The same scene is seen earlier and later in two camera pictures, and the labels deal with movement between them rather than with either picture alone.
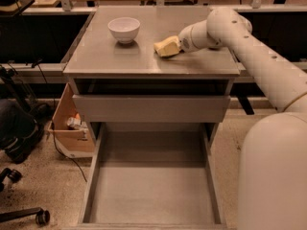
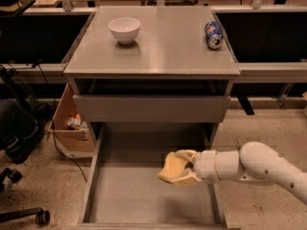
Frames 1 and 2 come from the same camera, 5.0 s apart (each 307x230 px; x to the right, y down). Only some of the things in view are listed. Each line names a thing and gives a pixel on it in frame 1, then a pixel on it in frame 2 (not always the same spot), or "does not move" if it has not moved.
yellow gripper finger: x=168 y=46 to x=190 y=179
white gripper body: x=185 y=42 to x=204 y=165
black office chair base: x=42 y=215 does not move
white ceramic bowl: x=125 y=29 does not move
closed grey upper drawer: x=151 y=107 does not move
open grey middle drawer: x=153 y=176 does not move
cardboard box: x=68 y=128 does not move
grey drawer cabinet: x=120 y=79 does not move
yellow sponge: x=168 y=47 to x=175 y=167
